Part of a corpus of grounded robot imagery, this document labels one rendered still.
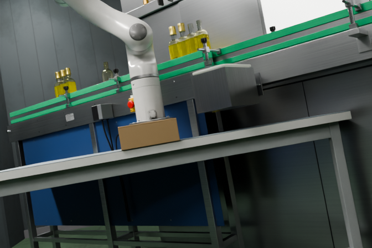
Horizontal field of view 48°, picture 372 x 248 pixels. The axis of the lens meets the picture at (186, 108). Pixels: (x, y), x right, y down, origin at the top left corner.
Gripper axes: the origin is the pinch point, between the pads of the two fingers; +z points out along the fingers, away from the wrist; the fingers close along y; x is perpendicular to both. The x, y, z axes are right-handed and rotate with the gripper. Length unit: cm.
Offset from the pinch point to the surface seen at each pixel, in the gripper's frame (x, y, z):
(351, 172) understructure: -45, -49, 88
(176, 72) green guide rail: -16.2, 13.8, 29.1
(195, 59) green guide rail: -16.6, 1.7, 25.9
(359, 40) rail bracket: -23, -69, 36
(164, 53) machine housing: -45, 44, 11
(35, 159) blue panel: -16, 148, 58
